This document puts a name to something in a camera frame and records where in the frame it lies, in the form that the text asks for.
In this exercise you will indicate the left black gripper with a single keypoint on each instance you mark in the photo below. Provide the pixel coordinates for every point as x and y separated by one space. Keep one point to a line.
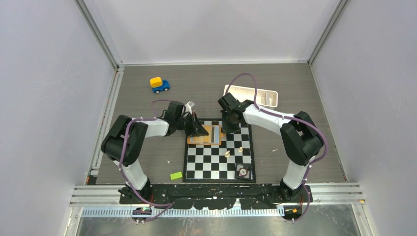
196 129

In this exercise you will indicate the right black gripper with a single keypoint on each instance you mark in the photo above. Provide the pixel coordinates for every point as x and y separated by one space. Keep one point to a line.
226 129

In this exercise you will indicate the credit cards stack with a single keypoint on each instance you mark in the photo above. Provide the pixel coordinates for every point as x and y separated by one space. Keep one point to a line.
267 99

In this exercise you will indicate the white rectangular plastic tray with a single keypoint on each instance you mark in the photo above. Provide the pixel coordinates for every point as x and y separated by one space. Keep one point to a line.
245 93

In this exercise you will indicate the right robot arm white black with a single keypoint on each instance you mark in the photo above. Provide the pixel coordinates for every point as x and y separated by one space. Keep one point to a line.
301 139

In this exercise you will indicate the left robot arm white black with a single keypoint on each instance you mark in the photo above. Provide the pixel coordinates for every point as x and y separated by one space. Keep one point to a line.
124 141

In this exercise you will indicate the black white chessboard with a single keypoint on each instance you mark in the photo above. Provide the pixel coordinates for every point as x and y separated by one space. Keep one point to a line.
207 164

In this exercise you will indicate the green rectangular block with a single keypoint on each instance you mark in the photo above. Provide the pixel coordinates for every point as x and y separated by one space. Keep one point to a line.
175 176

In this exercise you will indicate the small black framed round object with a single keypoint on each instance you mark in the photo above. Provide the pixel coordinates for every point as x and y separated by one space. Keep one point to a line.
243 171

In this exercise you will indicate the blue yellow toy car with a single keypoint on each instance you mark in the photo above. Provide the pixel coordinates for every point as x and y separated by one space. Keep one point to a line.
158 84

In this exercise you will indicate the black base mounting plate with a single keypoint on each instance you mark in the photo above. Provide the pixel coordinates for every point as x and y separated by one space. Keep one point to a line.
214 196

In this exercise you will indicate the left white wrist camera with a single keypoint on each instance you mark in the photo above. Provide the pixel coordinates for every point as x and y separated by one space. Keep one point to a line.
189 107

